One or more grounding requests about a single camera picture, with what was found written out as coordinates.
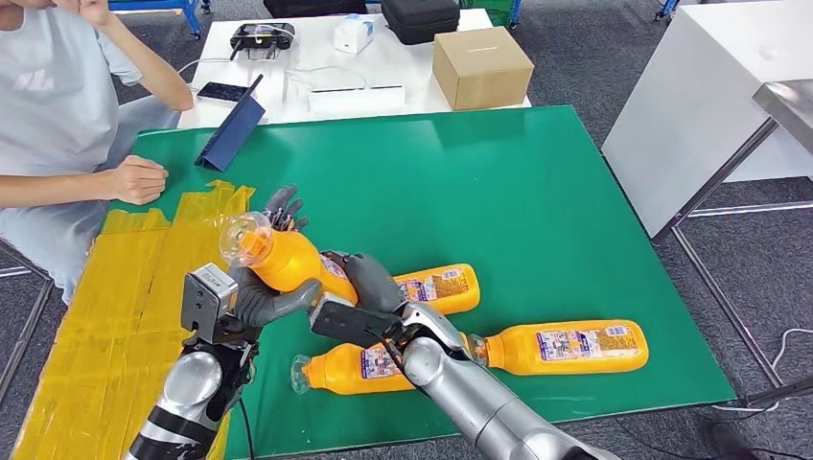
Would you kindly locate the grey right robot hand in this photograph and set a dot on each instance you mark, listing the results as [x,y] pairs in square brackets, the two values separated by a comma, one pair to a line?
[371,282]

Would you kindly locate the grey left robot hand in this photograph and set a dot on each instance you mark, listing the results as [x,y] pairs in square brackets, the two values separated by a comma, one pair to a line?
[267,308]

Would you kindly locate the orange detergent bottle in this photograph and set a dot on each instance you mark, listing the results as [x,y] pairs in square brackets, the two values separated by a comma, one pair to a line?
[514,352]
[444,292]
[336,374]
[286,260]

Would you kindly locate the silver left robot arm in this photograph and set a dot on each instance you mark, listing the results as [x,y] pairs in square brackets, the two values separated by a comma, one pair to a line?
[190,387]

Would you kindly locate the person's left forearm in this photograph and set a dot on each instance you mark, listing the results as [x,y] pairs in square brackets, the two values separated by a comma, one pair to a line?
[152,66]

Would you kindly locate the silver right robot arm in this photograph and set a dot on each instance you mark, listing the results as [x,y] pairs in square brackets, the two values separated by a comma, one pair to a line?
[470,400]

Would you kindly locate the person's right forearm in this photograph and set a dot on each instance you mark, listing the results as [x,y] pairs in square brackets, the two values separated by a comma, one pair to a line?
[57,189]

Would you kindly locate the green table mat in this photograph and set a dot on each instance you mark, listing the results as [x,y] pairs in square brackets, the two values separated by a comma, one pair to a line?
[444,190]

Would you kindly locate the yellow tape patch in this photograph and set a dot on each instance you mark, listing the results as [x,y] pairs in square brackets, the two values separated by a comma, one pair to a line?
[95,305]

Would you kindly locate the dark blue tablet case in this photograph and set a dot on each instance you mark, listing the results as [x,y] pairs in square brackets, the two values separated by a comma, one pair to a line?
[228,133]

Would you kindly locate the person's right hand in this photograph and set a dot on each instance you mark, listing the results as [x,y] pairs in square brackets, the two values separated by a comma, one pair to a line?
[140,181]

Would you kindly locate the white table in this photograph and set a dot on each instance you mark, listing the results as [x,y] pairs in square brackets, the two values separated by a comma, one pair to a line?
[400,66]

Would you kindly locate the black smartphone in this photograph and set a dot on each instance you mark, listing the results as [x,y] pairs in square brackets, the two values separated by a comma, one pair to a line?
[219,91]

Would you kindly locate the brown cardboard box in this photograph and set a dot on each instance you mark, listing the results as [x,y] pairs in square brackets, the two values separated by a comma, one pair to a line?
[483,73]

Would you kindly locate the small white tissue box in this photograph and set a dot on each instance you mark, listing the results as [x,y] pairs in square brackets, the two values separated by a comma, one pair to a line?
[352,35]

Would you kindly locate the black hard carrying case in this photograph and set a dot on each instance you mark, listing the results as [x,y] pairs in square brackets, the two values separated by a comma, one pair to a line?
[419,19]

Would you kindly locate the black bag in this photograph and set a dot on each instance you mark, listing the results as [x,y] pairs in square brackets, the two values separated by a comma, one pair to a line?
[314,6]

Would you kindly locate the green plastic crate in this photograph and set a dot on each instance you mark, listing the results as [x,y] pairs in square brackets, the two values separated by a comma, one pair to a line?
[486,6]

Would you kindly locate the person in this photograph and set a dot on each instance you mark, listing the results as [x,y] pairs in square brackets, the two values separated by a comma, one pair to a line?
[51,95]

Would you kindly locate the white cabinet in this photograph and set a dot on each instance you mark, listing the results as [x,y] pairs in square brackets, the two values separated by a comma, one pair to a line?
[686,108]

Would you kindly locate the steel table top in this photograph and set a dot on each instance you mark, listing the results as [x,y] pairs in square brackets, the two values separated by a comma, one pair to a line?
[791,108]

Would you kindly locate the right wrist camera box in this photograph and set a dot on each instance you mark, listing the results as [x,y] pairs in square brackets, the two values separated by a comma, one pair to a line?
[346,324]

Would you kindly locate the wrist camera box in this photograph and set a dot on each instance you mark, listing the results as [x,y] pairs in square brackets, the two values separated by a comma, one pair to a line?
[206,298]
[346,324]

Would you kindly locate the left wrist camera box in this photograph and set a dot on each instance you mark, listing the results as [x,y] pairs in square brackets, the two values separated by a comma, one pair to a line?
[206,298]

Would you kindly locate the grey metal chair frame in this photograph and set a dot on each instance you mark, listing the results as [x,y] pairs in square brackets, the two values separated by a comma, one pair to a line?
[32,330]

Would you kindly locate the blue metal cart frame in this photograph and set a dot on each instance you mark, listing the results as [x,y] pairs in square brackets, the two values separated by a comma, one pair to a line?
[514,11]
[190,14]

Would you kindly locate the grey metal table frame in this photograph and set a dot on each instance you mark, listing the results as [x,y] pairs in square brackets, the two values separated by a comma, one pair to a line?
[730,168]

